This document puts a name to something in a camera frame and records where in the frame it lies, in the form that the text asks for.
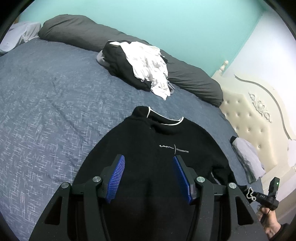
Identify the person's right hand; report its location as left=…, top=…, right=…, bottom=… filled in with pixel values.
left=256, top=206, right=281, bottom=240

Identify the cream tufted headboard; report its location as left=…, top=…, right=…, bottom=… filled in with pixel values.
left=212, top=60, right=295, bottom=200

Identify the dark grey long bolster pillow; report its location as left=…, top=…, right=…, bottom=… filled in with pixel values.
left=38, top=15, right=223, bottom=107

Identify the black tracker box green light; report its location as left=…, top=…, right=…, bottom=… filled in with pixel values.
left=268, top=177, right=280, bottom=199

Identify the person's right forearm black sleeve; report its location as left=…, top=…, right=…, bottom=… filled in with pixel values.
left=270, top=223, right=296, bottom=241

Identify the black sweater with white trim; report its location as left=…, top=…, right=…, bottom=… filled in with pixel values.
left=74, top=106, right=235, bottom=240

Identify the black and white clothes pile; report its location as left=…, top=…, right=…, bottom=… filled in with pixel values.
left=96, top=40, right=175, bottom=100

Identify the light grey duvet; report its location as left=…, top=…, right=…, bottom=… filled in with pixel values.
left=1, top=22, right=41, bottom=55

